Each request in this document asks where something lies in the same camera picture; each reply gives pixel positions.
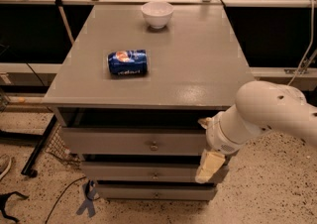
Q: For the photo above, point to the grey top drawer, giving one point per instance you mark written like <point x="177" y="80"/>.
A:
<point x="102" y="141"/>

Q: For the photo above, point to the white bowl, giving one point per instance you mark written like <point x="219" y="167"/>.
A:
<point x="157" y="14"/>

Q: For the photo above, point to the blue crushed soda can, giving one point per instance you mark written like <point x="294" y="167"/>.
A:
<point x="128" y="62"/>

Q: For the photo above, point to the grey drawer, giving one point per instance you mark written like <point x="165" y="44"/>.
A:
<point x="102" y="141"/>
<point x="156" y="192"/>
<point x="139" y="172"/>

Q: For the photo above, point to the grey drawer cabinet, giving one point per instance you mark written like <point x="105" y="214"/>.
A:
<point x="195" y="67"/>

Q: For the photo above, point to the grey middle drawer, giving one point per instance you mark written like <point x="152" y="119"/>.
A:
<point x="139" y="172"/>

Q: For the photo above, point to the grey bottom drawer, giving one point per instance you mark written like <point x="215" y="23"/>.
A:
<point x="156" y="192"/>

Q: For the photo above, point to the blue tape cross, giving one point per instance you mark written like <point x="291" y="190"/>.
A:
<point x="89" y="196"/>

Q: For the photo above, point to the grey shoe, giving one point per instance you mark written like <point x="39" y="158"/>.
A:
<point x="5" y="165"/>

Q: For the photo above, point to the black metal floor bar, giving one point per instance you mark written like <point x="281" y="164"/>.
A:
<point x="28" y="169"/>

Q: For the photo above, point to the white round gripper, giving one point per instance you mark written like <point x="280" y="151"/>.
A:
<point x="217" y="138"/>

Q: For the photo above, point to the wire mesh basket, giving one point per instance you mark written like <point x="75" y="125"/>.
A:
<point x="57" y="148"/>

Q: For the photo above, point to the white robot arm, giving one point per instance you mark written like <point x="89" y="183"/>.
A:
<point x="260" y="108"/>

